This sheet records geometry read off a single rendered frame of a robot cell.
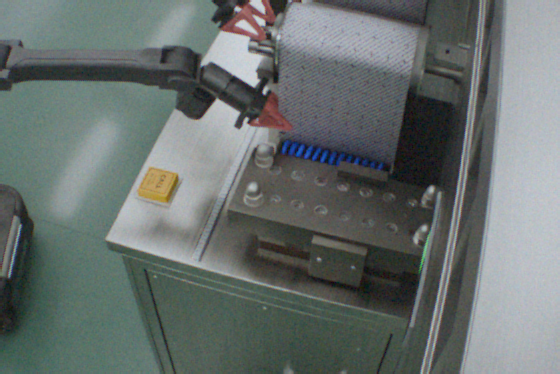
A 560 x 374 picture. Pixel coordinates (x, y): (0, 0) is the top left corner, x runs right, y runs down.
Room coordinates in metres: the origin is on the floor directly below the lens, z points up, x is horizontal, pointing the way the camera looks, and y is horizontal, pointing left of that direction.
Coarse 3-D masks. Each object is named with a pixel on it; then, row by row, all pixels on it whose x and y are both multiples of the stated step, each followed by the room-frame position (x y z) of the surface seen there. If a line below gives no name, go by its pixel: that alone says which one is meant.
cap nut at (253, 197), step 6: (246, 186) 0.81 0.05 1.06; (252, 186) 0.81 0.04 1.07; (258, 186) 0.81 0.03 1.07; (246, 192) 0.81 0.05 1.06; (252, 192) 0.80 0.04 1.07; (258, 192) 0.80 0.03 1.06; (246, 198) 0.80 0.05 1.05; (252, 198) 0.80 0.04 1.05; (258, 198) 0.80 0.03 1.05; (246, 204) 0.80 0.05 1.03; (252, 204) 0.80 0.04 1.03; (258, 204) 0.80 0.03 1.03
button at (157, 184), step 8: (152, 168) 0.97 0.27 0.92; (144, 176) 0.95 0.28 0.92; (152, 176) 0.95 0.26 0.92; (160, 176) 0.95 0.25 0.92; (168, 176) 0.95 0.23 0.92; (176, 176) 0.95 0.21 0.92; (144, 184) 0.93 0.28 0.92; (152, 184) 0.93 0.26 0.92; (160, 184) 0.93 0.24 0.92; (168, 184) 0.93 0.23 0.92; (176, 184) 0.95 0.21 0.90; (144, 192) 0.91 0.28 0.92; (152, 192) 0.91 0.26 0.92; (160, 192) 0.91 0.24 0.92; (168, 192) 0.91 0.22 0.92; (160, 200) 0.90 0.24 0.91; (168, 200) 0.90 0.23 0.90
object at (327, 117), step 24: (288, 96) 0.96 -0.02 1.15; (312, 96) 0.95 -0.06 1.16; (336, 96) 0.94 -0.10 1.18; (360, 96) 0.93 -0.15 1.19; (288, 120) 0.96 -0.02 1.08; (312, 120) 0.95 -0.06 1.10; (336, 120) 0.94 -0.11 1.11; (360, 120) 0.92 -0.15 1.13; (384, 120) 0.91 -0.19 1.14; (312, 144) 0.95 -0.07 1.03; (336, 144) 0.94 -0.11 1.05; (360, 144) 0.92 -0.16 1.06; (384, 144) 0.91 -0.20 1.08
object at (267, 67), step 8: (264, 40) 1.08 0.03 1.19; (264, 48) 1.06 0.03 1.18; (264, 56) 1.06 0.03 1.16; (272, 56) 1.06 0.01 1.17; (264, 64) 1.07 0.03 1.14; (272, 64) 1.07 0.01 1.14; (264, 72) 1.05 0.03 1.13; (272, 72) 1.05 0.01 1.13; (272, 80) 1.05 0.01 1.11; (272, 88) 1.06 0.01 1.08; (272, 128) 1.05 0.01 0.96; (264, 136) 1.08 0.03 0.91; (272, 136) 1.05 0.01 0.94
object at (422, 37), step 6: (420, 36) 0.97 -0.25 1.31; (426, 36) 0.97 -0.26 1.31; (420, 42) 0.95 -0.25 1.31; (420, 48) 0.94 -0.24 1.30; (420, 54) 0.93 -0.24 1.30; (414, 60) 0.92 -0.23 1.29; (420, 60) 0.92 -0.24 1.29; (414, 66) 0.92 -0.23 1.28; (420, 66) 0.91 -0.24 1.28; (414, 72) 0.91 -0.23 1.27; (414, 78) 0.91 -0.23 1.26; (414, 84) 0.91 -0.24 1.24; (408, 90) 0.92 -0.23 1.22; (414, 90) 0.91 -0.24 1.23
